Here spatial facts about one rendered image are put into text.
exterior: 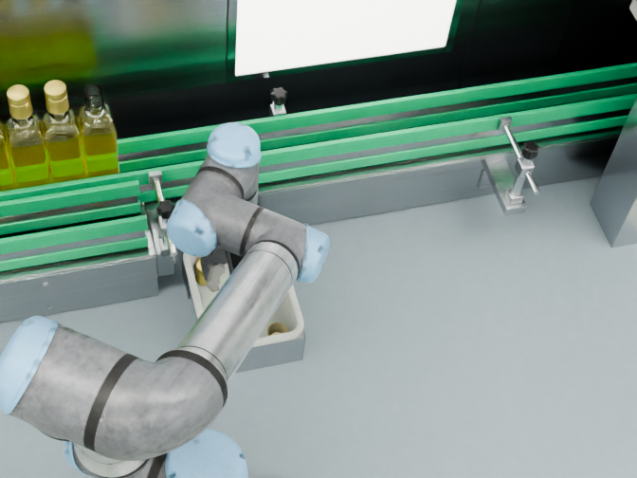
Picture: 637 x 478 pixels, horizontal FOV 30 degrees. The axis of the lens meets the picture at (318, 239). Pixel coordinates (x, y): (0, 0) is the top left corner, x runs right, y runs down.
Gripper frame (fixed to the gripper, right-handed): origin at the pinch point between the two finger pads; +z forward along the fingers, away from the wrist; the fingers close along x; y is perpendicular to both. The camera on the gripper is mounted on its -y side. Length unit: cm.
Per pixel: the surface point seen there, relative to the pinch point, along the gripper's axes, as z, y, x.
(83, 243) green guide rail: -0.7, 13.3, 22.2
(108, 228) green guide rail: -4.2, 13.0, 17.9
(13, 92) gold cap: -24.7, 26.6, 29.0
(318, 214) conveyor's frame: 12.8, 20.5, -21.6
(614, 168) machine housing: 2, 12, -76
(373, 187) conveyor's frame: 7.0, 20.4, -31.5
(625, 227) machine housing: 10, 4, -76
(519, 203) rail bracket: 5, 10, -56
